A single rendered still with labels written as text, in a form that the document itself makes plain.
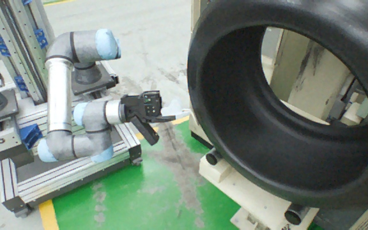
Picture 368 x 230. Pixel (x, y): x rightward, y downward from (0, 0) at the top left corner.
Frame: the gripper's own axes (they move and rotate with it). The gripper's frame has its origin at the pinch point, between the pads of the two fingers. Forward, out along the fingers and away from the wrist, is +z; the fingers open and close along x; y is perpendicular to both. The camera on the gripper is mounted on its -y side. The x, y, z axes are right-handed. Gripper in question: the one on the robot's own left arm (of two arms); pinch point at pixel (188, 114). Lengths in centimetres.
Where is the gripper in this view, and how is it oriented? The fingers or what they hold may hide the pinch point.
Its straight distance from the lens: 79.4
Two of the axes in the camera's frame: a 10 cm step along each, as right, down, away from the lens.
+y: -1.1, -9.2, -3.8
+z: 9.9, -0.6, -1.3
